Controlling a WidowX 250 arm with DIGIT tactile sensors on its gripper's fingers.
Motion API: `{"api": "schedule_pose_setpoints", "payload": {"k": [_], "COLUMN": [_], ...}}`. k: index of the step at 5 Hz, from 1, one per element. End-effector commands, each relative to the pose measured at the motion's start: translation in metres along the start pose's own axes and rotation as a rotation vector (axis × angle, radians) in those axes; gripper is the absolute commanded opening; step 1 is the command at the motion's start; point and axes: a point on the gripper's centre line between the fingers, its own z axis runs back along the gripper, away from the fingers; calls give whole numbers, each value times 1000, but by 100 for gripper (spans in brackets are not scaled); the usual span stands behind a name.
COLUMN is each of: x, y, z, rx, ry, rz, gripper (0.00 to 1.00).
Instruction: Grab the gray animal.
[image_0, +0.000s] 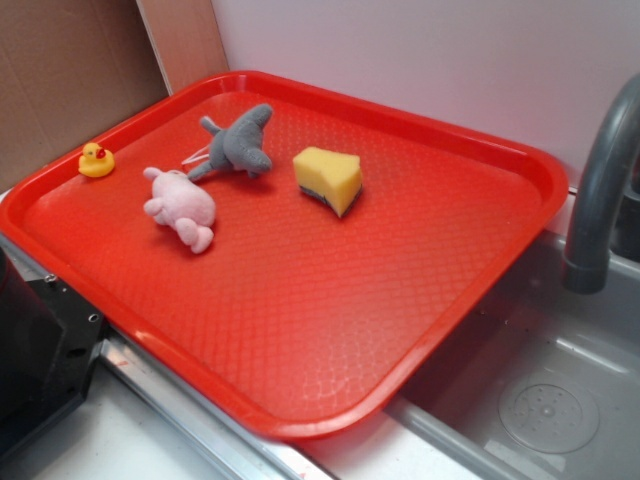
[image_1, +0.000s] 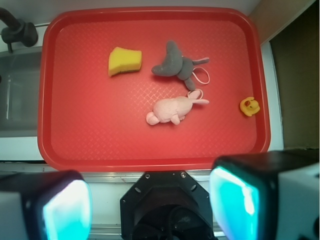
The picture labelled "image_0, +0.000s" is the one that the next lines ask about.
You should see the brown cardboard panel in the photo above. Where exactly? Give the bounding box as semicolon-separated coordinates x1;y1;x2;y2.
1;1;228;190

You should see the gray toy faucet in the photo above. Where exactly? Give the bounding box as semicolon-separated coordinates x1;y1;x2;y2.
562;75;639;294

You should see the gray plastic sink basin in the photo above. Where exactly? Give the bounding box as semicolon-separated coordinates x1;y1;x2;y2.
388;234;639;479

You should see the red plastic tray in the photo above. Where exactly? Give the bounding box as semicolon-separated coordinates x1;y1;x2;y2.
1;72;568;440

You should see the gray plush shark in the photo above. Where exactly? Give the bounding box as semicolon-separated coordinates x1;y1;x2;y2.
183;104;273;182

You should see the yellow sponge with gray pad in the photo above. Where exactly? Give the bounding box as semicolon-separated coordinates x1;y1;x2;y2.
293;146;363;218

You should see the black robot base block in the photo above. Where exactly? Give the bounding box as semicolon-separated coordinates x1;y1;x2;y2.
1;253;107;460

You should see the yellow rubber duck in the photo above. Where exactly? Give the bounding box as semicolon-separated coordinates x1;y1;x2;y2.
78;142;115;178

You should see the pink plush pig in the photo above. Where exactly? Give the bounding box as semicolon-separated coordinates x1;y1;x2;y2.
143;167;217;254

